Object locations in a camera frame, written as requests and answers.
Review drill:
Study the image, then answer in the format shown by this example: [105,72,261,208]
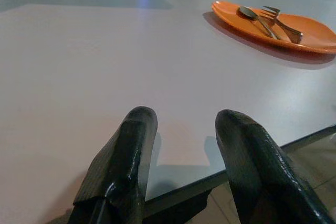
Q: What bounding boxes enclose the black table frame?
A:
[143,175,230,224]

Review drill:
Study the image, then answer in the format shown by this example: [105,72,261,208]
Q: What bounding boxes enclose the orange oval plate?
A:
[211,0,336,56]

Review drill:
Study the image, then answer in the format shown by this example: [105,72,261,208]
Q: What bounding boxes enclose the metal fork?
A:
[259,5,305,44]

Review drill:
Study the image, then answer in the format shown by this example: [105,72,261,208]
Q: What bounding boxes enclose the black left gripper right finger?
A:
[214,109,336,224]

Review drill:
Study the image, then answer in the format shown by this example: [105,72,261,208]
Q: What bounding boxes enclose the metal spoon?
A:
[237,5,281,40]

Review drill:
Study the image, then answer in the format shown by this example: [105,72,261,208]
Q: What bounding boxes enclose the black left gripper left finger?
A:
[68,105,159,224]

